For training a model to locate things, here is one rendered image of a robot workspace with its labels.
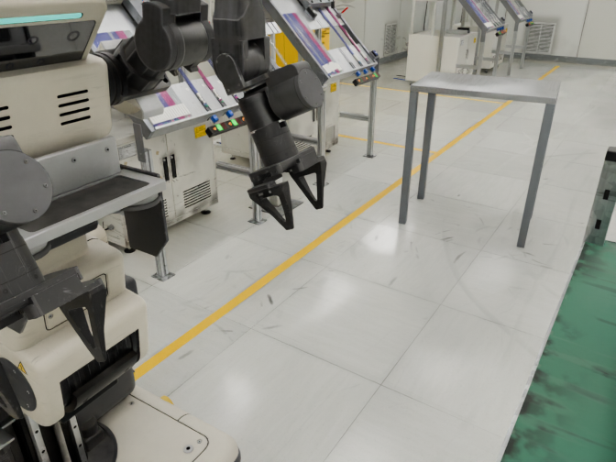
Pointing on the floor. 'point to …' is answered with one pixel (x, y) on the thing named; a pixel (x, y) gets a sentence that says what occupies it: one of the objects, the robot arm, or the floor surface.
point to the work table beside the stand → (531, 90)
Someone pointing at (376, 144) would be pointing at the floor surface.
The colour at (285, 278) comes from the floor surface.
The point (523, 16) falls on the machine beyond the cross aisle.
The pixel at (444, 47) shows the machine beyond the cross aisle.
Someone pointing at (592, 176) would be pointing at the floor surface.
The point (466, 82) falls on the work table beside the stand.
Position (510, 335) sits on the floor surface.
